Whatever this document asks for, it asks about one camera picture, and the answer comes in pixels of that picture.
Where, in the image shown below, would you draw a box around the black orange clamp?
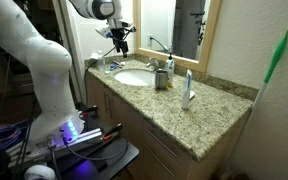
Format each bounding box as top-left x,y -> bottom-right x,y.
78,104 -> 100,118
102,123 -> 123,141

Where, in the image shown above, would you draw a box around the coiled blue orange cables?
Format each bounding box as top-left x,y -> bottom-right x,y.
0,123 -> 23,156

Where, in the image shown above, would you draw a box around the white sink basin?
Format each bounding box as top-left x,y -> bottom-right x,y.
113,68 -> 157,87

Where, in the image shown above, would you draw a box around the white round device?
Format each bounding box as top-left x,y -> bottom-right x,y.
23,164 -> 57,180

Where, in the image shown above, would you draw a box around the black robot cart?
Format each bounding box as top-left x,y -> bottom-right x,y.
50,109 -> 140,180

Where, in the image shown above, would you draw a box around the wooden vanity cabinet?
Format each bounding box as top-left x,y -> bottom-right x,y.
85,71 -> 252,180

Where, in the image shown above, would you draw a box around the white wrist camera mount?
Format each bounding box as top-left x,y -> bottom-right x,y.
94,24 -> 113,39

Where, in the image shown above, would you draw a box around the chrome faucet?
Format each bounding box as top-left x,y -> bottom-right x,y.
145,57 -> 162,72

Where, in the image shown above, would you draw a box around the grey metal cup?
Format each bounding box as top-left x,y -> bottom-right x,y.
154,68 -> 169,90

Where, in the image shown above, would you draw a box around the black base cable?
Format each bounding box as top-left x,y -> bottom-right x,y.
62,134 -> 130,162

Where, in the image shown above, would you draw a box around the white door frame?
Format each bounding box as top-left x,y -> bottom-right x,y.
52,0 -> 87,104

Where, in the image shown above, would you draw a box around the wooden framed mirror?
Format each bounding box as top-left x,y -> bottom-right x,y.
132,0 -> 222,73

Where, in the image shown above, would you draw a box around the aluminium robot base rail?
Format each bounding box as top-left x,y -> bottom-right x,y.
5,128 -> 105,168

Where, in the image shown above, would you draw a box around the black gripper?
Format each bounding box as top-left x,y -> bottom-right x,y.
110,28 -> 130,59

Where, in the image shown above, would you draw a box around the white soap pump bottle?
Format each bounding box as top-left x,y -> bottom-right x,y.
165,52 -> 176,88

